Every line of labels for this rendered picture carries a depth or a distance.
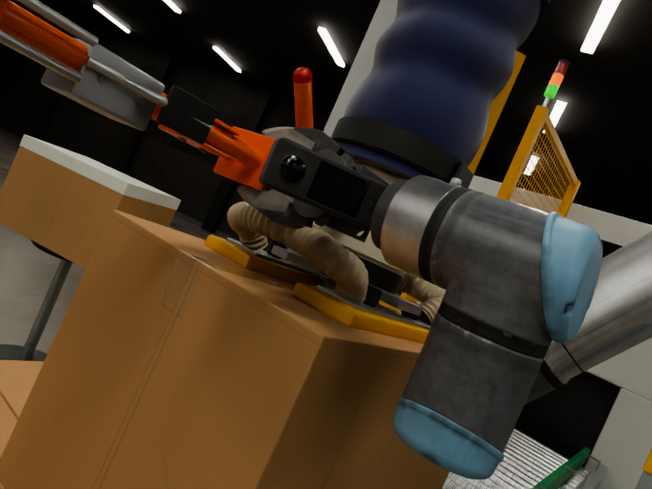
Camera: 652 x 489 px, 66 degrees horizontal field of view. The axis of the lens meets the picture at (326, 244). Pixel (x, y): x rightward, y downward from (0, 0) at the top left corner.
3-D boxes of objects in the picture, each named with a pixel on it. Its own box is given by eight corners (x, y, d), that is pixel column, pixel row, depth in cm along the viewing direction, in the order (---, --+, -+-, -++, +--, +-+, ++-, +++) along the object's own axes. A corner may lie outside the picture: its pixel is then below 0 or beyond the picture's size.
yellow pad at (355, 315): (403, 325, 91) (414, 300, 91) (451, 350, 85) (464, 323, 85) (289, 294, 64) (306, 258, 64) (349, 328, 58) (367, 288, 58)
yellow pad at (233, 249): (326, 285, 103) (336, 263, 103) (364, 305, 97) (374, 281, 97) (202, 244, 75) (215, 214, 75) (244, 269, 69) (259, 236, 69)
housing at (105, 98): (111, 119, 48) (130, 76, 48) (147, 133, 44) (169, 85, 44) (36, 81, 42) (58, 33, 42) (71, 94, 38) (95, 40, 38)
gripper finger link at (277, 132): (286, 149, 63) (331, 186, 58) (255, 130, 58) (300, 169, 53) (301, 128, 62) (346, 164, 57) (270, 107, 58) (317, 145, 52)
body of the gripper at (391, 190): (324, 228, 59) (409, 265, 52) (278, 208, 52) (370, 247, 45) (350, 168, 59) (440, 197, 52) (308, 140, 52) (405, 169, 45)
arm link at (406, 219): (405, 272, 42) (452, 164, 41) (359, 251, 44) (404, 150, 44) (444, 288, 49) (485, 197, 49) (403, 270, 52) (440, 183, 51)
